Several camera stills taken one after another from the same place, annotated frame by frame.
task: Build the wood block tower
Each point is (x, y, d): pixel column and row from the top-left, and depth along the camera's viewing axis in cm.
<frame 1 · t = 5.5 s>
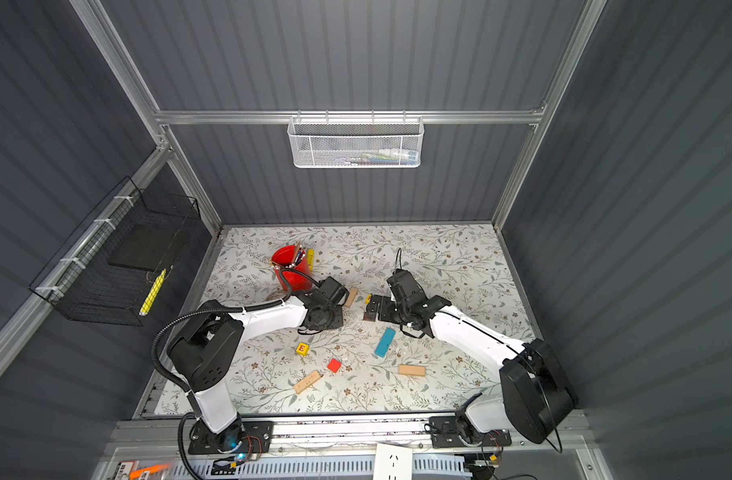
left hand: (338, 321, 94), fingers closed
right hand: (381, 311, 86), fingers open
red pencil cup: (292, 256, 98), point 12 cm above the table
teal wooden plank: (385, 342, 91), on the table
red wooden cube: (334, 365, 86), on the table
natural wood plank: (307, 382, 82), point 2 cm above the table

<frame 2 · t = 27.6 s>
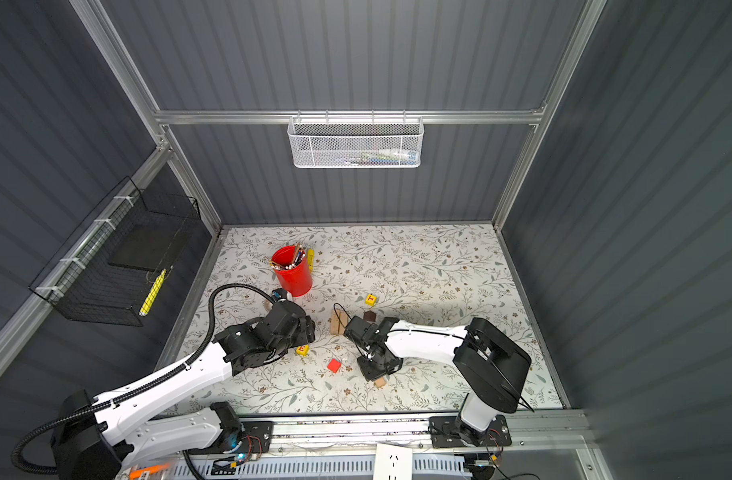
left hand: (307, 327, 80), fingers open
right hand: (374, 375, 84), fingers open
natural wood plank 2: (337, 325, 93), point 2 cm above the table
yellow letter T cube: (371, 299, 99), point 2 cm above the table
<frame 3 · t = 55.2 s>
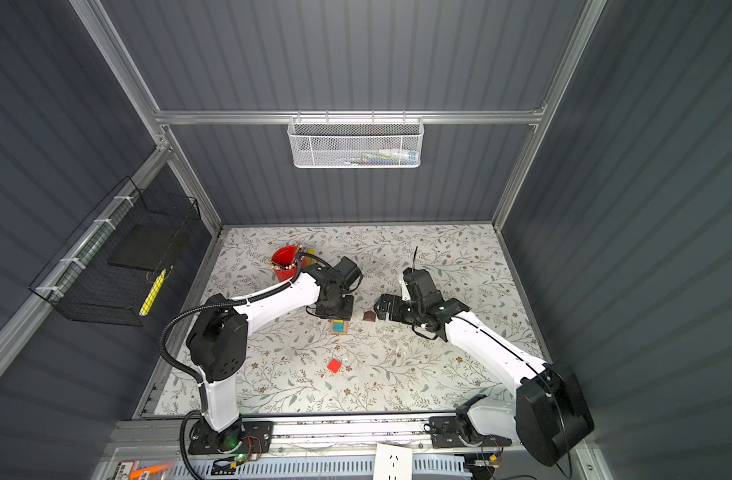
left hand: (345, 315, 89), fingers open
right hand: (389, 310, 83), fingers open
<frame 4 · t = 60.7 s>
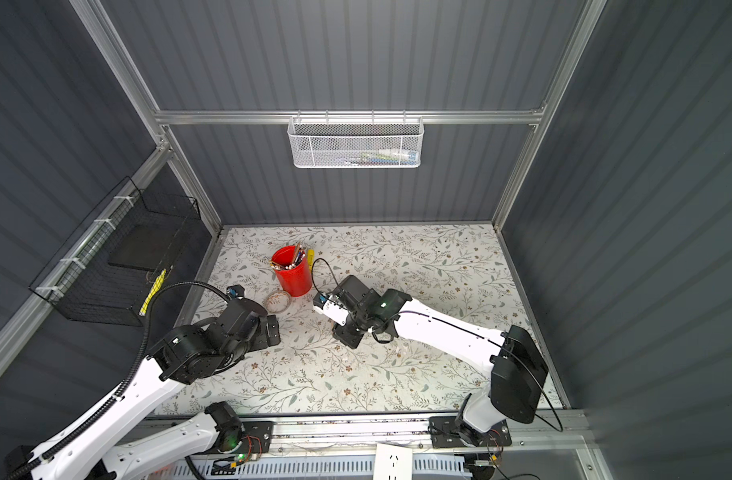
left hand: (263, 328, 72), fingers open
right hand: (340, 331, 77), fingers open
clear tape roll: (278, 298, 101), on the table
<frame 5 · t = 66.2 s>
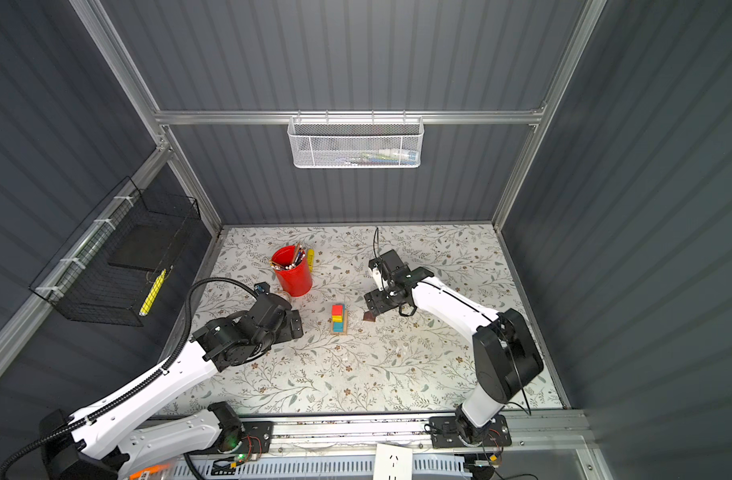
left hand: (287, 323, 77), fingers open
right hand: (382, 301, 88), fingers open
